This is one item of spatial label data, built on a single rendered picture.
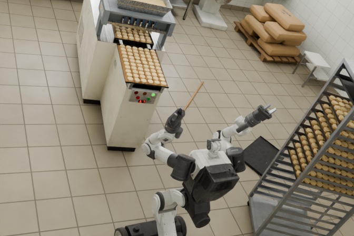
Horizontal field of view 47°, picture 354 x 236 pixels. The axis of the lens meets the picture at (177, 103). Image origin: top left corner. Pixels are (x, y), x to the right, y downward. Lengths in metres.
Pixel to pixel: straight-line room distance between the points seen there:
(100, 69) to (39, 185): 1.33
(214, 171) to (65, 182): 1.66
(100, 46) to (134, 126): 0.87
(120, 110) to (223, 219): 1.43
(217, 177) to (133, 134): 1.63
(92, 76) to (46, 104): 0.57
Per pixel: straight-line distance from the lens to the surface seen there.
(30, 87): 4.65
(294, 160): 3.64
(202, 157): 2.58
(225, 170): 2.59
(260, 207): 4.15
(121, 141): 4.02
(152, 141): 2.60
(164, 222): 3.21
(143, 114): 3.81
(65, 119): 4.34
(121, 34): 4.17
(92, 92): 4.46
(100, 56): 4.18
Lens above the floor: 2.90
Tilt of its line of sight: 35 degrees down
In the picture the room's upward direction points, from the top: 24 degrees clockwise
